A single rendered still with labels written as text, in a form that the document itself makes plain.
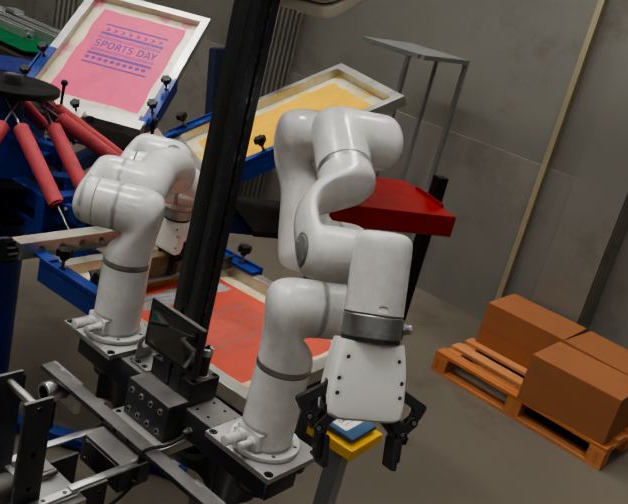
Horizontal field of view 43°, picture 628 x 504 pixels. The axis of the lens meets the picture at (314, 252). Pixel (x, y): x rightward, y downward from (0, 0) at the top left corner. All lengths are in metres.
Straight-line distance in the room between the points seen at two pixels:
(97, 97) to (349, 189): 2.55
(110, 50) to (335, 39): 2.56
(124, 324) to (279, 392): 0.44
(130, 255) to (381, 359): 0.73
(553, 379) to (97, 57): 2.65
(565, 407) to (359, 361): 3.28
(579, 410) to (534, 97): 2.01
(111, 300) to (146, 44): 2.38
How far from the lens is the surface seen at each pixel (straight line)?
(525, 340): 4.66
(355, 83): 3.31
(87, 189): 1.59
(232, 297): 2.42
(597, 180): 4.78
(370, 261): 0.98
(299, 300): 1.29
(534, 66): 5.24
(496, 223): 5.34
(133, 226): 1.57
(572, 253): 4.87
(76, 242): 2.44
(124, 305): 1.64
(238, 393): 1.87
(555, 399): 4.24
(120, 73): 3.74
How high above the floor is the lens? 1.94
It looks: 19 degrees down
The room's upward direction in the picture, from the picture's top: 14 degrees clockwise
